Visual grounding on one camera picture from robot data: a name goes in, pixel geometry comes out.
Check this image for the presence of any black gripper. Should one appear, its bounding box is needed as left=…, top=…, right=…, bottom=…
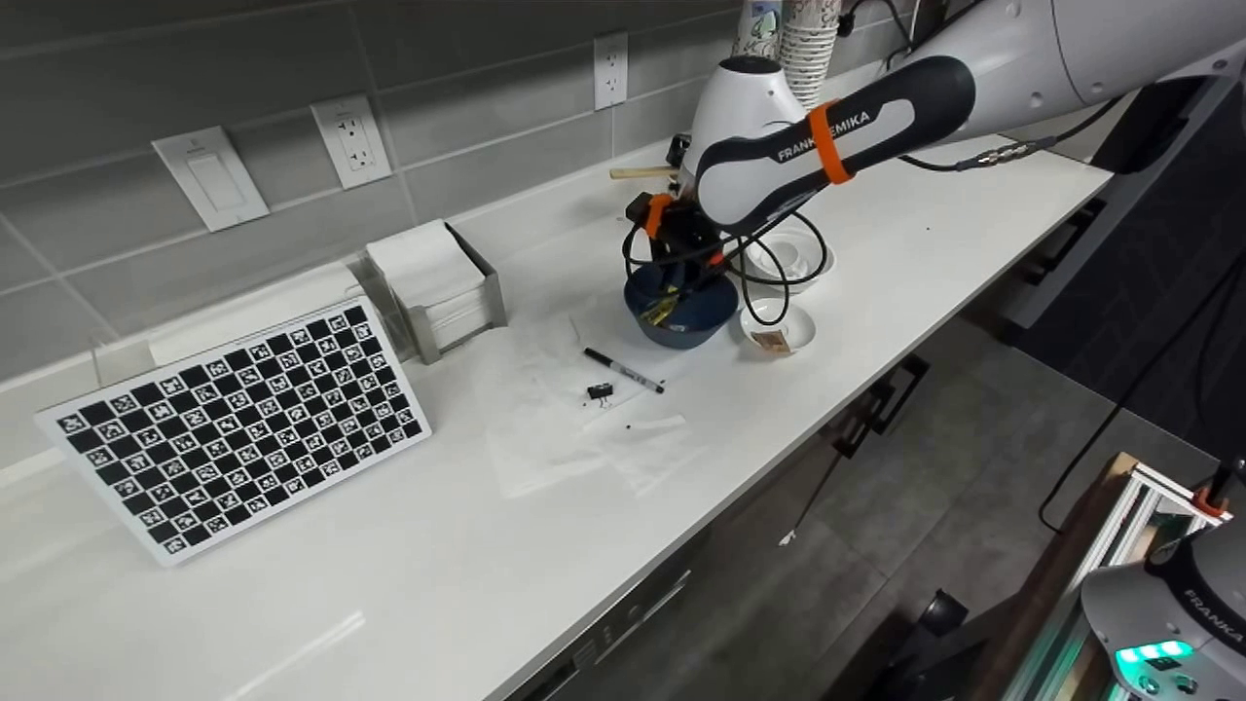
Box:
left=644, top=201, right=732, bottom=320

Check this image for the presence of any grey robot base green light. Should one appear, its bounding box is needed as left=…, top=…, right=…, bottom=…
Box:
left=1075, top=513, right=1246, bottom=701

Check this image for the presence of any blue bowl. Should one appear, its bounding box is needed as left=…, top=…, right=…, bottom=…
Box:
left=618, top=262, right=744, bottom=355

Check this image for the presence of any white upside down paper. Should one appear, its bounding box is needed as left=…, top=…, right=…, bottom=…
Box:
left=480, top=305, right=695, bottom=506

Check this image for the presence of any black marker pen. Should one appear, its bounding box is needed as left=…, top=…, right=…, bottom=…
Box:
left=579, top=344, right=670, bottom=398

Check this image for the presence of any clear thin pen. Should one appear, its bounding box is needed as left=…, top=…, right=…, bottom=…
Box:
left=622, top=409, right=688, bottom=436

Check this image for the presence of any napkin holder with napkins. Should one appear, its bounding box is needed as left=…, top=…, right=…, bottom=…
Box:
left=358, top=218, right=510, bottom=365

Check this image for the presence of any checkered calibration board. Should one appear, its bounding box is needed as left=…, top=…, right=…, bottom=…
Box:
left=34, top=293, right=436, bottom=574

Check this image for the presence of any white double wall outlet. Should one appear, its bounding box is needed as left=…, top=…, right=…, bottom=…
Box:
left=588, top=27, right=634, bottom=113
left=308, top=95, right=392, bottom=192

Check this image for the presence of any long black drawer handle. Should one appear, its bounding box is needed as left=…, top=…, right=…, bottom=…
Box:
left=1013, top=196, right=1110, bottom=284

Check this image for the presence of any white blank wall plate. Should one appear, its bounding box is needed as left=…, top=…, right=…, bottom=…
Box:
left=149, top=119, right=271, bottom=233

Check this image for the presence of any wooden frame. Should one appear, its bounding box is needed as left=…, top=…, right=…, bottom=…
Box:
left=1005, top=448, right=1235, bottom=701

